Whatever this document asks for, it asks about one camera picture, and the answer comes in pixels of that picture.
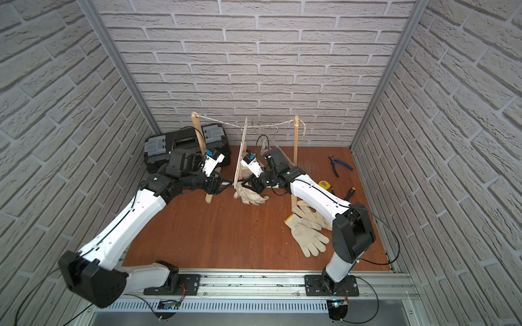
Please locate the yellow tape measure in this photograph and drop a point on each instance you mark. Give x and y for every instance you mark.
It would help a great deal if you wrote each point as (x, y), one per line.
(325, 185)

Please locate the grey clip hanger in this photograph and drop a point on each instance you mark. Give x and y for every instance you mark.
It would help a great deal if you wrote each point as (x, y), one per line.
(270, 135)

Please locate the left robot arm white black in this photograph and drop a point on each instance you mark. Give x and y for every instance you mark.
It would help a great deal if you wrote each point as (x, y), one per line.
(92, 272)

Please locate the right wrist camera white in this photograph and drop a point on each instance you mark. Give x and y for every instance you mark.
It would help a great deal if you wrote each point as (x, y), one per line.
(251, 163)

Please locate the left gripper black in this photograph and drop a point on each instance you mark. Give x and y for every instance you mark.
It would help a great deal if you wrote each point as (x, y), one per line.
(214, 183)

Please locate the black plastic toolbox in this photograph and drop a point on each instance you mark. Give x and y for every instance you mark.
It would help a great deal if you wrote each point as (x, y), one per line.
(157, 149)

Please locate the white glove yellow cuff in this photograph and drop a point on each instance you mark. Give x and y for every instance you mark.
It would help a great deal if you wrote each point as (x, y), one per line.
(249, 197)

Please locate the aluminium rail base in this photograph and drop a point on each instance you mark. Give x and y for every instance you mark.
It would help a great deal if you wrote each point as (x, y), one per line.
(267, 297)

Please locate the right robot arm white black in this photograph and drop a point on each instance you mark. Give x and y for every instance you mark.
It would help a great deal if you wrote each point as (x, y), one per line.
(278, 166)

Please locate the white clip hanger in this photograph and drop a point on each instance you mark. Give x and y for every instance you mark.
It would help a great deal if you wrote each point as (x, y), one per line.
(240, 155)

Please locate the wooden drying rack frame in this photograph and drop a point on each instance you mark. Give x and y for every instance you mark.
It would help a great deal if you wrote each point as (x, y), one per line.
(196, 123)

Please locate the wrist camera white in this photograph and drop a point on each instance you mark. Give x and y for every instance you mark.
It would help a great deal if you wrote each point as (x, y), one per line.
(212, 159)
(251, 163)

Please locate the black yellow screwdriver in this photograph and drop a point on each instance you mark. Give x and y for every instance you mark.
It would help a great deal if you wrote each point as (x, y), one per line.
(350, 193)

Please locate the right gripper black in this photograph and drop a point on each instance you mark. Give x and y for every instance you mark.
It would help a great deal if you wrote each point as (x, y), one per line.
(253, 182)

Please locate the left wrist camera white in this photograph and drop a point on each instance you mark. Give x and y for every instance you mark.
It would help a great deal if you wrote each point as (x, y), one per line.
(212, 159)

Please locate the blue handled pliers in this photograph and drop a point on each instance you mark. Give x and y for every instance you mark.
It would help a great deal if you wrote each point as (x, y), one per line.
(335, 162)

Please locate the cream glove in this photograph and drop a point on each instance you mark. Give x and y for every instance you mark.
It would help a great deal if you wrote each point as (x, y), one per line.
(307, 212)
(307, 234)

